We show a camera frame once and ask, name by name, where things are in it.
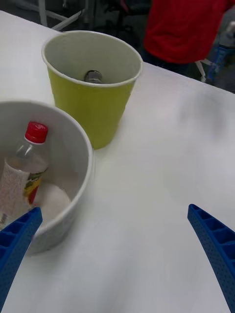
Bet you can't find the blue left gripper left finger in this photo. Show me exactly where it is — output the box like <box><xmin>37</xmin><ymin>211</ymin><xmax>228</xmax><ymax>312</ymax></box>
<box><xmin>0</xmin><ymin>206</ymin><xmax>43</xmax><ymax>308</ymax></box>

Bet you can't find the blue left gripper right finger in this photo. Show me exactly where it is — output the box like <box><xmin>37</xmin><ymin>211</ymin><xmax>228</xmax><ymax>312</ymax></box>
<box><xmin>187</xmin><ymin>203</ymin><xmax>235</xmax><ymax>313</ymax></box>

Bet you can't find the clear bottle with red cap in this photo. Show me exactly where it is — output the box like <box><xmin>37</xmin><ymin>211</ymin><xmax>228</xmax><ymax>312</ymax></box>
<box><xmin>0</xmin><ymin>121</ymin><xmax>49</xmax><ymax>227</ymax></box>

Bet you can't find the grey plastic bin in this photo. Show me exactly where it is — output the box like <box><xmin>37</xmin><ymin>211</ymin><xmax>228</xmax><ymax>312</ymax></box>
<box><xmin>0</xmin><ymin>99</ymin><xmax>95</xmax><ymax>255</ymax></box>

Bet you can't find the yellow-green plastic bin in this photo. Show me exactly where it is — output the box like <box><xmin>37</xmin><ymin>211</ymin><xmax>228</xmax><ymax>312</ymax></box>
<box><xmin>41</xmin><ymin>30</ymin><xmax>143</xmax><ymax>150</ymax></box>

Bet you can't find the drink can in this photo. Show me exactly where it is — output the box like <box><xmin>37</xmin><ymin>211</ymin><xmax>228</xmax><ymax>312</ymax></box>
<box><xmin>83</xmin><ymin>69</ymin><xmax>103</xmax><ymax>84</ymax></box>

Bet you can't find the person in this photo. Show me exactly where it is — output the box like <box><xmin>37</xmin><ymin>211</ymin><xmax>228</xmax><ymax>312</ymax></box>
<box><xmin>141</xmin><ymin>0</ymin><xmax>235</xmax><ymax>76</ymax></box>

